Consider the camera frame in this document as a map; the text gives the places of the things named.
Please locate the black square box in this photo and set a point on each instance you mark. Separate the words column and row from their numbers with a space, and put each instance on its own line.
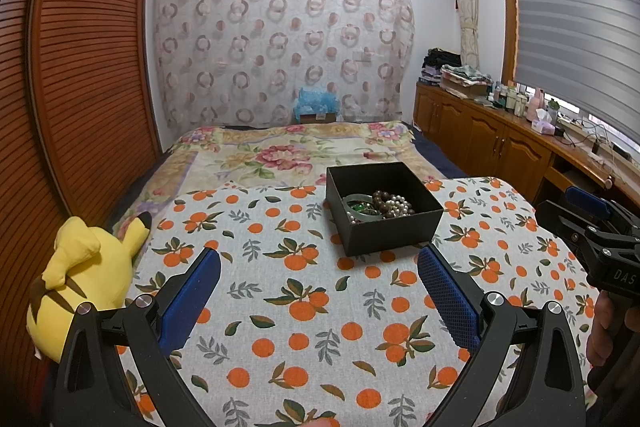
column 395, row 232

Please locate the blue plastic bag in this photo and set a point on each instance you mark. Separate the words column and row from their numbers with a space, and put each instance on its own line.
column 315, row 99

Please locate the grey window blind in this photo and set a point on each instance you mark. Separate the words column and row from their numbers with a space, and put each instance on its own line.
column 575, row 22

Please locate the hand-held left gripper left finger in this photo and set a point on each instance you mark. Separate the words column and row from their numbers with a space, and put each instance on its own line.
column 192, row 292

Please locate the orange fruit print cloth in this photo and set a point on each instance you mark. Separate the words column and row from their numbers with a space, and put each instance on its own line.
column 300, row 332

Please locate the small cardboard box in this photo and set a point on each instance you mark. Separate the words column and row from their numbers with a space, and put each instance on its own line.
column 320, row 117

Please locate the flat cardboard box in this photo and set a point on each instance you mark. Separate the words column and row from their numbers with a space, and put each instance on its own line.
column 462, row 91

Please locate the circle print curtain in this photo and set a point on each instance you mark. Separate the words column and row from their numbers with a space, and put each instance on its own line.
column 280, row 32

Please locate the yellow plush toy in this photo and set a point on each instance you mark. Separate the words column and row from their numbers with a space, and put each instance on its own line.
column 80, row 267

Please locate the dark clothes stack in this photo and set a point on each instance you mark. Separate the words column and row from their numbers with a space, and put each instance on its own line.
column 440, row 62

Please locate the pale jade bangle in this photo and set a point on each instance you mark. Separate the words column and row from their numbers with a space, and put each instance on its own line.
column 356, row 196

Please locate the wooden louvred wardrobe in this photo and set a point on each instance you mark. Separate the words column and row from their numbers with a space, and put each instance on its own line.
column 85, row 57

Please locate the wooden window frame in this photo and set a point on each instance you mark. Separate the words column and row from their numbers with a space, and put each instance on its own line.
column 507, row 7

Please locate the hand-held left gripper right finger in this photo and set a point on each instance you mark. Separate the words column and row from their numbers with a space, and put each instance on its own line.
column 447, row 302

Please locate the navy bed sheet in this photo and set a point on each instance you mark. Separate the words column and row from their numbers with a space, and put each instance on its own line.
column 430, row 147

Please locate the person's right hand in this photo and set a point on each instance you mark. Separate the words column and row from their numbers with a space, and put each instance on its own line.
column 602, row 332

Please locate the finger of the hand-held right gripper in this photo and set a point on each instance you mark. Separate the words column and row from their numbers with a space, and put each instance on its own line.
column 587, row 199
column 567, row 227

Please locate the patterned folded cloths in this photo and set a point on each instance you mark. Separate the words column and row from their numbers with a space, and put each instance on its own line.
column 465, row 74

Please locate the pink bottle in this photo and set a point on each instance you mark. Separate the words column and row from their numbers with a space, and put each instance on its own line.
column 536, row 104

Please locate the row of small bottles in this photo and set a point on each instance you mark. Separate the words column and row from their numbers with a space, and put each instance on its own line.
column 510, row 97

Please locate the floral blanket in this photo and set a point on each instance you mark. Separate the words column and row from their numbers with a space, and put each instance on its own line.
column 280, row 157

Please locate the pink tissue pack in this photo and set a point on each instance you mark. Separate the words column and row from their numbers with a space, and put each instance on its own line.
column 542, row 123

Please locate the wooden cabinet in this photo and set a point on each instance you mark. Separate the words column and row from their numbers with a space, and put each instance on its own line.
column 480, row 132

